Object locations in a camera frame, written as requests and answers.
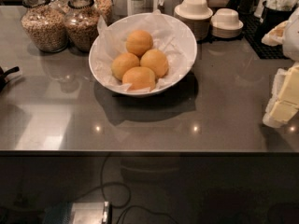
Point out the silver box under table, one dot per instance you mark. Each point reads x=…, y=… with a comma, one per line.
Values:
x=79, y=213

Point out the glass grain jar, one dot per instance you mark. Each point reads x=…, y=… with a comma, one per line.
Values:
x=80, y=22
x=105, y=9
x=44, y=25

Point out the left stack of paper cups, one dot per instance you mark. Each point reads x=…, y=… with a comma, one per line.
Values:
x=196, y=15

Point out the right stack of paper cups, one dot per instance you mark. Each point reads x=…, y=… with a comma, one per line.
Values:
x=225, y=23

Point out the white paper bowl liner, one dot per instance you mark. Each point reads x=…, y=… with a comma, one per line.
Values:
x=107, y=44

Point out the middle glass grain jar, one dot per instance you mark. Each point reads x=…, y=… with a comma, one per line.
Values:
x=80, y=22

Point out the black handle at left edge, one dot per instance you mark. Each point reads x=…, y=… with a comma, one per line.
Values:
x=4, y=74

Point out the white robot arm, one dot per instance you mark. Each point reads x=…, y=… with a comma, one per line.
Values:
x=286, y=34

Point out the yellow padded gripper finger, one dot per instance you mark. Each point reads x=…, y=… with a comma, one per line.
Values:
x=284, y=102

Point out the left glass grain jar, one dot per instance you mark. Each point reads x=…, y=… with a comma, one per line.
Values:
x=44, y=25

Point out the stack of paper cups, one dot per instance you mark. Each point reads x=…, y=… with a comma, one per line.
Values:
x=196, y=15
x=225, y=23

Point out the rear glass grain jar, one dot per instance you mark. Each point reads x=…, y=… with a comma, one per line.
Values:
x=105, y=9

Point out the white ceramic bowl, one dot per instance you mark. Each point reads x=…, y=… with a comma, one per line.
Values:
x=187, y=52

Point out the orange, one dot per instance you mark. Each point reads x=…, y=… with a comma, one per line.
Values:
x=123, y=63
x=138, y=42
x=139, y=78
x=155, y=60

